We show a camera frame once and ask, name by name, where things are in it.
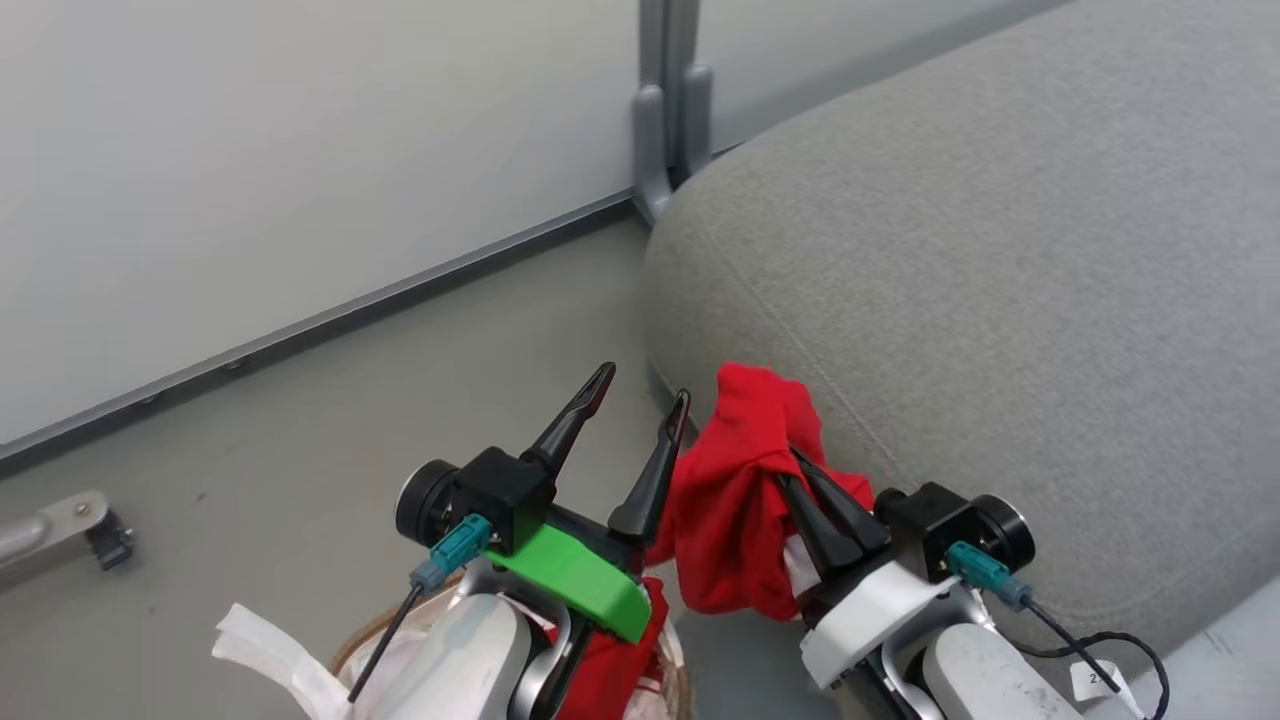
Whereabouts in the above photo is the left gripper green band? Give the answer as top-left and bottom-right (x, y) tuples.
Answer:
(482, 362), (692, 646)

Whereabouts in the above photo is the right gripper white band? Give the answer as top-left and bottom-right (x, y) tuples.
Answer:
(774, 448), (969, 691)

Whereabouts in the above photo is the red garment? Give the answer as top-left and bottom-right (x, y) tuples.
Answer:
(555, 363), (877, 720)

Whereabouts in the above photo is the woven laundry basket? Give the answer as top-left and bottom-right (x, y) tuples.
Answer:
(328, 572), (693, 720)

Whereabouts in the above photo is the grey fabric sofa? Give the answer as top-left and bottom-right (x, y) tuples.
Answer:
(643, 0), (1280, 669)

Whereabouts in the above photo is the white cloth strip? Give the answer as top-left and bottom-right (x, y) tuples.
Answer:
(211, 602), (353, 720)

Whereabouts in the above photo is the black caster foot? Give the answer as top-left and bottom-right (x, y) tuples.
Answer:
(84, 508), (137, 573)

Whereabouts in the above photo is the black cable teal plug right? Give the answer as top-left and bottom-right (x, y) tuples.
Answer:
(946, 541), (1172, 720)

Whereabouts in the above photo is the black cable teal plug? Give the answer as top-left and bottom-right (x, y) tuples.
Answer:
(346, 514), (494, 703)
(946, 541), (1172, 720)

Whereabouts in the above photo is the black cable teal plug left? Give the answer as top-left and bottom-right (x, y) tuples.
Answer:
(346, 514), (494, 703)

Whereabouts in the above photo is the white cable label tag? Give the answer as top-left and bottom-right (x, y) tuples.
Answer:
(1068, 659), (1143, 718)

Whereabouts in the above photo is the grey partition base rail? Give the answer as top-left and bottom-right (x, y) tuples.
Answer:
(0, 188), (643, 473)

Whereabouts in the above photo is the grey metal partition post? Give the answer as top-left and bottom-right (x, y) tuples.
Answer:
(630, 0), (717, 227)

